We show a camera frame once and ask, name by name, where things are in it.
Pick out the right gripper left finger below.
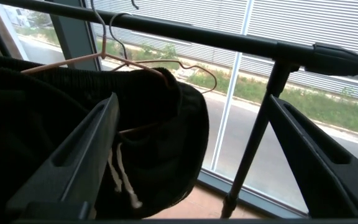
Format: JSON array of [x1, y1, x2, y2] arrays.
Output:
[[6, 92, 120, 220]]

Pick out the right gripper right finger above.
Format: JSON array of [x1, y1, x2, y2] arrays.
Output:
[[264, 95, 358, 220]]

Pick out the black shorts with white cord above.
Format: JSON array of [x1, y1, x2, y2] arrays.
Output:
[[0, 54, 210, 220]]

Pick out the black clothes rack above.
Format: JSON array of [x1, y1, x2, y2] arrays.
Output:
[[0, 0, 358, 219]]

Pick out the window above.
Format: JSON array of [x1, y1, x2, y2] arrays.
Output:
[[0, 0, 358, 218]]

